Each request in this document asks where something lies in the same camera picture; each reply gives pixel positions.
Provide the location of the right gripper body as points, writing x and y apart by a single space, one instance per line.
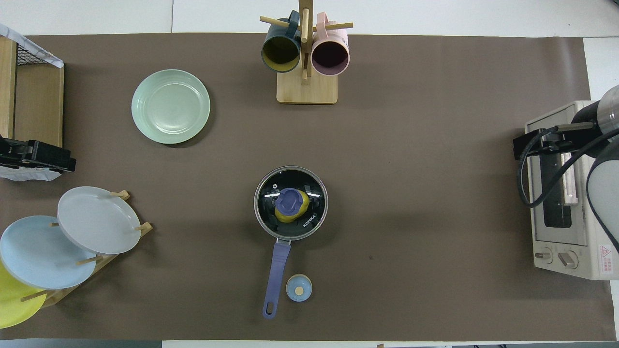
586 115

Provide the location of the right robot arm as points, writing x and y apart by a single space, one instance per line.
607 188

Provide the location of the yellow potato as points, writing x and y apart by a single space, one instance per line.
302 210

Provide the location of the glass lid with purple knob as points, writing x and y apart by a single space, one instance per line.
290 201

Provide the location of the light green plate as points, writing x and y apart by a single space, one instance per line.
170 108

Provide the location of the wooden plate rack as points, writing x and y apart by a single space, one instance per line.
143 226

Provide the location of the grey plate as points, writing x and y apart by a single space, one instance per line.
96 220

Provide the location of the light blue plate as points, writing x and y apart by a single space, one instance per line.
38 253

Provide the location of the yellow plate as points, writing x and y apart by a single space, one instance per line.
12 302

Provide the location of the beige toaster oven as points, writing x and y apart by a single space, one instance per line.
551 241

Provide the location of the pink mug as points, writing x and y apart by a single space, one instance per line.
330 54

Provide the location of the wooden mug tree stand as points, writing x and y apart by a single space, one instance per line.
306 89

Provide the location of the dark teal mug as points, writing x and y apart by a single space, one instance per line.
280 50

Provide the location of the small blue round container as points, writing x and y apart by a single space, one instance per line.
299 288

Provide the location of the wooden storage shelf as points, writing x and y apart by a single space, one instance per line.
37 104

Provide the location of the white marbled cloth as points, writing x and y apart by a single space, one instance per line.
29 44
29 175

